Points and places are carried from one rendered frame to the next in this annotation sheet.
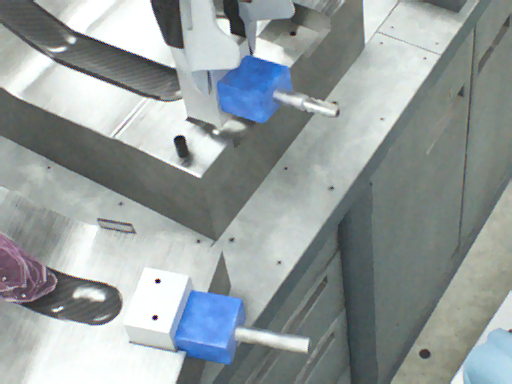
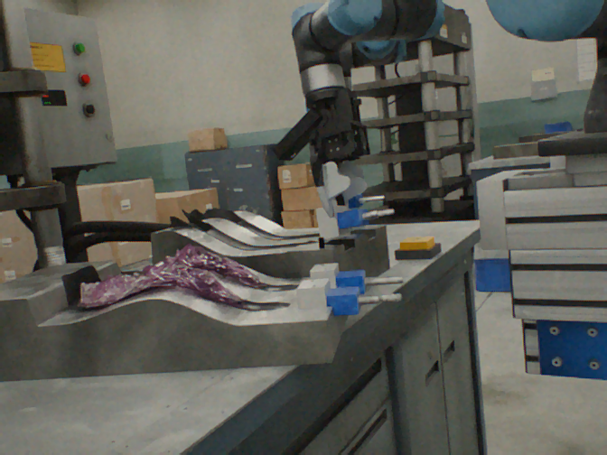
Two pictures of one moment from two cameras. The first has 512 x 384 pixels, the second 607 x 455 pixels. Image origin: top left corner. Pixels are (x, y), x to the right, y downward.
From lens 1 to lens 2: 0.76 m
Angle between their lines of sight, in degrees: 43
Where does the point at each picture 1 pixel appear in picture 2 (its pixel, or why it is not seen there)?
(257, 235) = not seen: hidden behind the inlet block
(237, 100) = (347, 217)
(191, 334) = (343, 276)
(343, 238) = (392, 387)
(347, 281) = (396, 431)
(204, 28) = (332, 176)
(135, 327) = (316, 272)
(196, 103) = (326, 228)
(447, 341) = not seen: outside the picture
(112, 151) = (283, 264)
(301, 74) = (367, 246)
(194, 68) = (328, 197)
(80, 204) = not seen: hidden behind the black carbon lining
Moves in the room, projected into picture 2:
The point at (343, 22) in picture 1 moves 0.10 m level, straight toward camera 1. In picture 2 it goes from (380, 239) to (392, 246)
